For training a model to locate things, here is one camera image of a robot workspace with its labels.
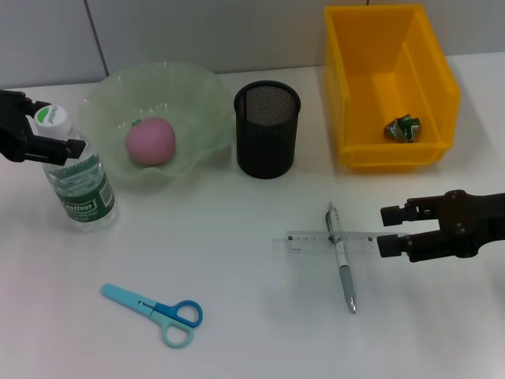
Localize clear plastic ruler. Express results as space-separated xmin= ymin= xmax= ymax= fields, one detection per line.
xmin=272 ymin=231 xmax=383 ymax=260

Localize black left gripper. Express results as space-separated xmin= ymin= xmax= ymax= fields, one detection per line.
xmin=0 ymin=89 xmax=87 ymax=166

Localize yellow plastic bin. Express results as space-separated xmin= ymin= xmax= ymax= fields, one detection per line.
xmin=324 ymin=3 xmax=462 ymax=174

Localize translucent green fruit plate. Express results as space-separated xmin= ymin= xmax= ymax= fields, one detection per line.
xmin=78 ymin=61 xmax=234 ymax=194

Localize blue teal scissors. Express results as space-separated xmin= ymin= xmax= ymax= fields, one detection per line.
xmin=100 ymin=283 xmax=204 ymax=351

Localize green plastic wrapper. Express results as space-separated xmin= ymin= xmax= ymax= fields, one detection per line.
xmin=383 ymin=113 xmax=422 ymax=143

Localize clear green-label water bottle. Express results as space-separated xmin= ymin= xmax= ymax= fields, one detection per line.
xmin=33 ymin=103 xmax=119 ymax=234

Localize black mesh pen holder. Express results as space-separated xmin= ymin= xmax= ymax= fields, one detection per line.
xmin=233 ymin=81 xmax=302 ymax=181

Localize pink peach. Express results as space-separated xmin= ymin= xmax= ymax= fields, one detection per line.
xmin=125 ymin=117 xmax=177 ymax=166

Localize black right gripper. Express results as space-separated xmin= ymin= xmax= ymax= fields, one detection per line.
xmin=377 ymin=189 xmax=505 ymax=264

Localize grey white ballpoint pen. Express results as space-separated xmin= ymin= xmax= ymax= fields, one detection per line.
xmin=325 ymin=201 xmax=358 ymax=315

